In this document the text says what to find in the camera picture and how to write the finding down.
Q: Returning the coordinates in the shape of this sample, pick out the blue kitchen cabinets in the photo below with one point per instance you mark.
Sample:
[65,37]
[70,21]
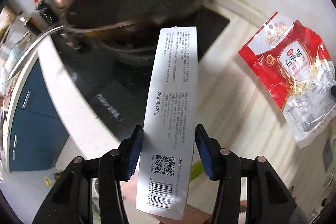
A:
[37,134]

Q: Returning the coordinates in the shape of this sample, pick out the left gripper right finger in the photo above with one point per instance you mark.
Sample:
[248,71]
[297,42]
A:
[268,199]

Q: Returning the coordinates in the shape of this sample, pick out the black induction cooktop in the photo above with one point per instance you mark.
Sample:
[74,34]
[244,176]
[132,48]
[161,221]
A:
[115,84]

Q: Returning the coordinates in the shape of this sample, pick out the white long cardboard box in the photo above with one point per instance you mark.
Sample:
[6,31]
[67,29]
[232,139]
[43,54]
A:
[169,125]

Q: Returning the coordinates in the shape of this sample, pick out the pink striped counter cloth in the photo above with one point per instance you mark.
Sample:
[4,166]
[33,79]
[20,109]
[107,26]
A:
[236,109]

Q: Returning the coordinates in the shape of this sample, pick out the red white snack bag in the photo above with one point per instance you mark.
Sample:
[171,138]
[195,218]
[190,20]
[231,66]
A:
[296,69]

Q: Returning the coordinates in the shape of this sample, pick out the black frying pan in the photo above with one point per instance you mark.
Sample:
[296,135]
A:
[114,25]

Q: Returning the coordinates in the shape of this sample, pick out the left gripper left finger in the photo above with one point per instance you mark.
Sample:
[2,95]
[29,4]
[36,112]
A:
[70,199]

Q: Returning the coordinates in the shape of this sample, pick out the green vegetable scrap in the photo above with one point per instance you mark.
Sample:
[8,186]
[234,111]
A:
[196,170]

